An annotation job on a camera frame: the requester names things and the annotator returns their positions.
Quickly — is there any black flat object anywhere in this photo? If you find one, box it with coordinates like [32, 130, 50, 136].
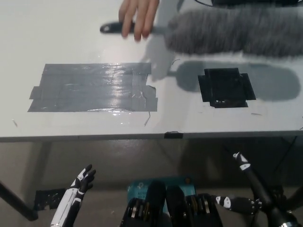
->
[211, 0, 299, 8]

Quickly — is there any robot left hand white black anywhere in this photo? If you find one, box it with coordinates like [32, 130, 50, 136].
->
[50, 164, 97, 227]

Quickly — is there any robot right hand white black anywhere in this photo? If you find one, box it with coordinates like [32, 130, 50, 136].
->
[210, 152, 297, 226]

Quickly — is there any grey duct tape patch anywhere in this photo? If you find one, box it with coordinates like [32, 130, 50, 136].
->
[27, 62, 159, 113]

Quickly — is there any person bare hand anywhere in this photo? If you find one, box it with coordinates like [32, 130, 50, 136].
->
[118, 0, 160, 43]

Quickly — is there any grey table leg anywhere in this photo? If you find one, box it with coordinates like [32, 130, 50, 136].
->
[34, 141, 52, 191]

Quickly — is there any black slanted metal leg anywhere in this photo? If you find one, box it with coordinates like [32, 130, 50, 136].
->
[0, 181, 39, 221]

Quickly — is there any black stand base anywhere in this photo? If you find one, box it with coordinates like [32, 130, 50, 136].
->
[269, 185, 303, 211]

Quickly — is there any black tape square patch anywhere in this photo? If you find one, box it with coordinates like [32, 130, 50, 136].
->
[197, 68, 257, 109]

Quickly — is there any grey fluffy duster black handle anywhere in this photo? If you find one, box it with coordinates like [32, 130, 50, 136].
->
[99, 4, 303, 59]

